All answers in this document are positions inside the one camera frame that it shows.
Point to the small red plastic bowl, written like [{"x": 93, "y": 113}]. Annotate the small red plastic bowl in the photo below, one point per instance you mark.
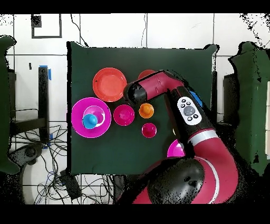
[{"x": 124, "y": 115}]

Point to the large orange plastic bowl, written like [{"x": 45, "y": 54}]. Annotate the large orange plastic bowl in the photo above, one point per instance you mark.
[{"x": 107, "y": 84}]

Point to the small orange plastic bowl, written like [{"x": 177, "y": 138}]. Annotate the small orange plastic bowl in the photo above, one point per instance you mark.
[{"x": 144, "y": 74}]

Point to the blue plastic cup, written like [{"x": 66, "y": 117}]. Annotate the blue plastic cup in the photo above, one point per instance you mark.
[{"x": 89, "y": 122}]

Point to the large pink plastic bowl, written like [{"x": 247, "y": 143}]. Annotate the large pink plastic bowl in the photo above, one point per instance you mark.
[
  {"x": 80, "y": 126},
  {"x": 175, "y": 150}
]

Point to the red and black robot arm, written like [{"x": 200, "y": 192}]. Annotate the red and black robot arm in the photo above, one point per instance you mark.
[{"x": 156, "y": 84}]

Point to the orange plastic cup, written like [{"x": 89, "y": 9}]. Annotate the orange plastic cup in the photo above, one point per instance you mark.
[{"x": 146, "y": 112}]

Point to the red plastic cup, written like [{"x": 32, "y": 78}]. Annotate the red plastic cup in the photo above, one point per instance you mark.
[{"x": 149, "y": 130}]

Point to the dark green tablecloth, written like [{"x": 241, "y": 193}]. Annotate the dark green tablecloth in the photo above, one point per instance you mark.
[{"x": 137, "y": 57}]

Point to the blue plastic bowl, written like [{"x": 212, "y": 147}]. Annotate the blue plastic bowl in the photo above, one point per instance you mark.
[{"x": 197, "y": 98}]

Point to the black metal stand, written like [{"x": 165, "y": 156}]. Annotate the black metal stand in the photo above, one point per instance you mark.
[
  {"x": 43, "y": 95},
  {"x": 214, "y": 88}
]

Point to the black power strip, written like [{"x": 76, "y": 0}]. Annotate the black power strip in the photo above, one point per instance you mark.
[{"x": 70, "y": 186}]

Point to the grey office chair base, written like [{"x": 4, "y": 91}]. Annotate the grey office chair base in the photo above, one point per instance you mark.
[{"x": 29, "y": 152}]

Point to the green cloth covered side table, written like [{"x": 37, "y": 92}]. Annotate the green cloth covered side table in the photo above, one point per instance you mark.
[
  {"x": 253, "y": 95},
  {"x": 4, "y": 105}
]

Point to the black square floor frame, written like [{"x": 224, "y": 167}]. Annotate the black square floor frame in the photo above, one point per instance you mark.
[{"x": 36, "y": 21}]

